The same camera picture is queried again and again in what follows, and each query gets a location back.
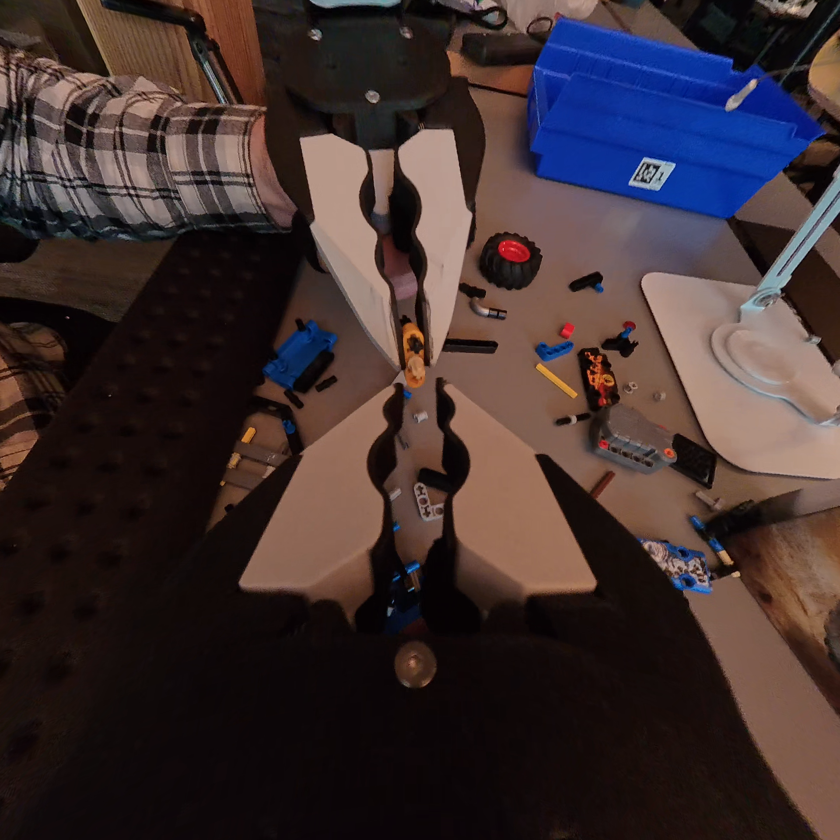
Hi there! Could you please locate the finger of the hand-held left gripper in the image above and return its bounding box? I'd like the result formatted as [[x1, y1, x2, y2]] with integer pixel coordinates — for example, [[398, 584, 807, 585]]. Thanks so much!
[[300, 132, 403, 371], [397, 126, 473, 371]]

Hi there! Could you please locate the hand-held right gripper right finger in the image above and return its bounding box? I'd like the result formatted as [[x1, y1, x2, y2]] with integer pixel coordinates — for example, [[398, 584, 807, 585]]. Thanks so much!
[[436, 381, 598, 628]]

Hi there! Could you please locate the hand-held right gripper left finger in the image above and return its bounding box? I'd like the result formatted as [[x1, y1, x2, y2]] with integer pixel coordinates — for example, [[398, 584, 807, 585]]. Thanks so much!
[[239, 384, 408, 631]]

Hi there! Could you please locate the small blue toy connector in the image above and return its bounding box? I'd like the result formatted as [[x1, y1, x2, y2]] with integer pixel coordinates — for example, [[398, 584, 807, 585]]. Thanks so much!
[[381, 558, 427, 624]]

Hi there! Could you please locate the black toy shaft orange collar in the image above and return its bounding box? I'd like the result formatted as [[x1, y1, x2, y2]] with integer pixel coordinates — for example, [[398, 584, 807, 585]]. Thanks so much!
[[398, 315, 431, 392]]

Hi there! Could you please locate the grey toy pull-back motor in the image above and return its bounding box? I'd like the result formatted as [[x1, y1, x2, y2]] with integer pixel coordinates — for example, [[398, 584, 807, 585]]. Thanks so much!
[[594, 403, 679, 476]]

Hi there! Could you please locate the blue flame sticker panel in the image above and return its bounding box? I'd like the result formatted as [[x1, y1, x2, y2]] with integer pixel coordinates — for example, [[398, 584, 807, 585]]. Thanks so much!
[[640, 535, 716, 595]]

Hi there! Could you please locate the grey desk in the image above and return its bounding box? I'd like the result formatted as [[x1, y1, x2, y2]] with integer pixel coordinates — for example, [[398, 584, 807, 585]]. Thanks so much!
[[197, 86, 840, 840]]

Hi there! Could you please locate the white desk stand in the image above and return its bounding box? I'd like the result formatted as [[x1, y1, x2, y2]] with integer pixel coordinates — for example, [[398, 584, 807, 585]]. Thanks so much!
[[641, 158, 840, 480]]

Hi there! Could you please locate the black wheel red rim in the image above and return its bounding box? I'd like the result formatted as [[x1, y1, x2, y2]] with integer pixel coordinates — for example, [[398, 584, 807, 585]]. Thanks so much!
[[479, 231, 544, 292]]

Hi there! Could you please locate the yellow black toy assembly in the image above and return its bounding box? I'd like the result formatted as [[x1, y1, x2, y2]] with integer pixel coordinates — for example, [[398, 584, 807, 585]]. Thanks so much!
[[217, 398, 305, 519]]

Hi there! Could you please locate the blue toy scoop piece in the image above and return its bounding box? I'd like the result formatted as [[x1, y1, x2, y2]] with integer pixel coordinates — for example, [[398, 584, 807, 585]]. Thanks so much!
[[263, 319, 340, 392]]

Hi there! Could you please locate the yellow toy axle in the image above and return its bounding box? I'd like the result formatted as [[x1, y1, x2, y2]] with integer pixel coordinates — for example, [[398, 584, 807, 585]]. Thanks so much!
[[533, 361, 580, 401]]

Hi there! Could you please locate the black panel flame sticker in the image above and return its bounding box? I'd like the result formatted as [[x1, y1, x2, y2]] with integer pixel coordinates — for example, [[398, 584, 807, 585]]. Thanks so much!
[[578, 348, 620, 412]]

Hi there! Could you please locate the black grille toy panel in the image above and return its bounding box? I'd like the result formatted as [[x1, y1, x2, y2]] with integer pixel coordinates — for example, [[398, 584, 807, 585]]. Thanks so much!
[[670, 434, 720, 489]]

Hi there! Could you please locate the black blue toy pin piece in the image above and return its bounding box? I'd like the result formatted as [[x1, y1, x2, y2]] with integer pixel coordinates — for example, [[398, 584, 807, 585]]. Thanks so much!
[[689, 512, 742, 578]]

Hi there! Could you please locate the black toy piece red pin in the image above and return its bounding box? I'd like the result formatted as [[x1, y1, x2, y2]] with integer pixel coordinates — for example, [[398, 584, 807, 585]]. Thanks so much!
[[602, 321, 640, 359]]

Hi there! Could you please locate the black perforated board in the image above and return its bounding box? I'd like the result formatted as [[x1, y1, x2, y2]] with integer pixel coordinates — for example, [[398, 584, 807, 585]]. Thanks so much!
[[0, 230, 309, 788]]

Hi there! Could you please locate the wooden column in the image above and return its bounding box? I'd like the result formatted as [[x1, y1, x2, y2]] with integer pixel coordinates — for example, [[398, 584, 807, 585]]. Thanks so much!
[[73, 0, 263, 106]]

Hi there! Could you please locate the blue plastic bin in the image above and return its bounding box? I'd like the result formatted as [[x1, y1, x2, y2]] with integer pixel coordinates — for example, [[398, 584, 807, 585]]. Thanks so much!
[[528, 16, 825, 220]]

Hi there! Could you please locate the monster truck toy set box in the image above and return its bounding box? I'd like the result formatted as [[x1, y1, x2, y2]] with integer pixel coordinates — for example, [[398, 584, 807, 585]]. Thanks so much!
[[729, 493, 840, 683]]

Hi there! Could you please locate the person's plaid clothed body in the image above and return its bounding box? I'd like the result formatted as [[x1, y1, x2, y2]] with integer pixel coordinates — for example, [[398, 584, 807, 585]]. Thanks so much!
[[0, 322, 67, 487]]

